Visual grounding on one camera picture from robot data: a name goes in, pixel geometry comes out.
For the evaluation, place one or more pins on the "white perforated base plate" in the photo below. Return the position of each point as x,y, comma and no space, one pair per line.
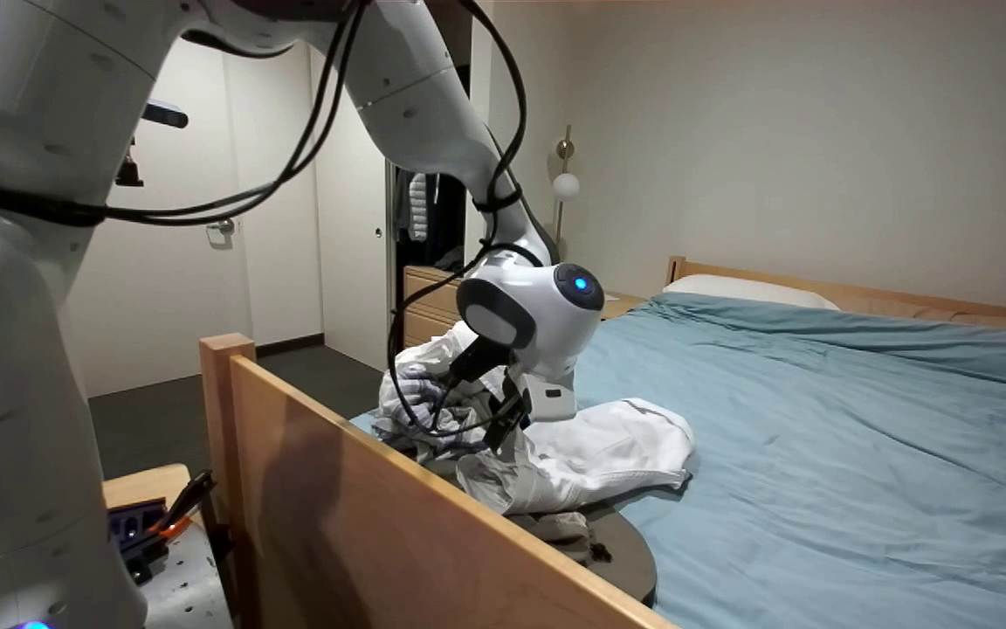
189,580

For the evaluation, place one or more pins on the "grey olive cloth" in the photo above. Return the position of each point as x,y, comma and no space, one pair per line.
625,560

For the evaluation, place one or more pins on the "white pillow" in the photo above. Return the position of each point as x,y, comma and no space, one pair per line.
747,289

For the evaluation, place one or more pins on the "white shorts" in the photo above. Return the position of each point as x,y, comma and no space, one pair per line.
609,454

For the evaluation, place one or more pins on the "hanging striped shirt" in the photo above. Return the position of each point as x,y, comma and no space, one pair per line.
420,207

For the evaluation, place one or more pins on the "wooden nightstand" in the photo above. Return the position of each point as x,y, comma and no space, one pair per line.
624,306

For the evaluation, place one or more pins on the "black bar camera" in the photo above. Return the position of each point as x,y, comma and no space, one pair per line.
160,115

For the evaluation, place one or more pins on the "orange and black clamp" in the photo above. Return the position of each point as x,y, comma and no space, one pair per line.
173,517

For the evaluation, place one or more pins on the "black power strip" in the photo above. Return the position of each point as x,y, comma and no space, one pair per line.
130,525

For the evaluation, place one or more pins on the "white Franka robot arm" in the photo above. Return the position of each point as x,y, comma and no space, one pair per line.
14,350

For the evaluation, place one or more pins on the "woven wooden dresser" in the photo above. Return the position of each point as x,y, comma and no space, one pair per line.
428,303

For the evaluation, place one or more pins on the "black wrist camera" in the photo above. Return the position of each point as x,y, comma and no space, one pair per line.
480,355

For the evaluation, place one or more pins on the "crumpled striped grey-white clothes pile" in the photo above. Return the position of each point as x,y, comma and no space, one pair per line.
420,373

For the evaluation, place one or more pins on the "brass lamp with white globe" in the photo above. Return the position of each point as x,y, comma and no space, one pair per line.
562,182

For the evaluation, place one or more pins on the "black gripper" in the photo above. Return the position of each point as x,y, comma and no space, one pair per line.
513,404

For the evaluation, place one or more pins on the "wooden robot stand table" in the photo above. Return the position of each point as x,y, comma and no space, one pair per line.
140,482

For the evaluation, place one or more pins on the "light blue bed sheet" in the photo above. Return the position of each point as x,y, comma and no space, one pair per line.
854,467

